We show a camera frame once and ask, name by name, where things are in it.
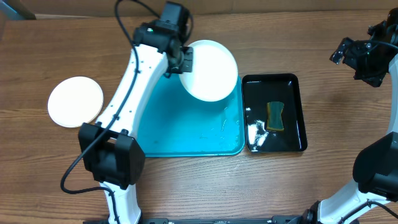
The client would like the teal plastic tray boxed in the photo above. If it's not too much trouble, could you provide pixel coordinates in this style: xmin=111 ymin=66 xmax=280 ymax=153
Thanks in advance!
xmin=137 ymin=75 xmax=246 ymax=157

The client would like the black rectangular tray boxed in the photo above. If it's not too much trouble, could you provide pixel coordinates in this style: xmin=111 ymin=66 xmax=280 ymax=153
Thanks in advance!
xmin=242 ymin=73 xmax=308 ymax=153

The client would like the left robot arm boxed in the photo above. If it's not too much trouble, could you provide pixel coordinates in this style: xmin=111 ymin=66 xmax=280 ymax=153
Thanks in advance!
xmin=78 ymin=19 xmax=193 ymax=223

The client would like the white plate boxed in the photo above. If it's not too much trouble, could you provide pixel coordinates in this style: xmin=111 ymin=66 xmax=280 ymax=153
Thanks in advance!
xmin=47 ymin=77 xmax=104 ymax=128
xmin=179 ymin=40 xmax=238 ymax=102

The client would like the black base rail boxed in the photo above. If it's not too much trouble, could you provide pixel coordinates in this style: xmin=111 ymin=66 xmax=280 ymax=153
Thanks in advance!
xmin=82 ymin=214 xmax=312 ymax=224

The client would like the green and yellow sponge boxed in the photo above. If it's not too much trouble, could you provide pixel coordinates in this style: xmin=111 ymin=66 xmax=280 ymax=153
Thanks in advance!
xmin=266 ymin=101 xmax=284 ymax=131

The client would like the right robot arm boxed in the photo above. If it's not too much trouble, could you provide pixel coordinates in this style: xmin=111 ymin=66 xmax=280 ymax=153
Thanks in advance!
xmin=291 ymin=9 xmax=397 ymax=223

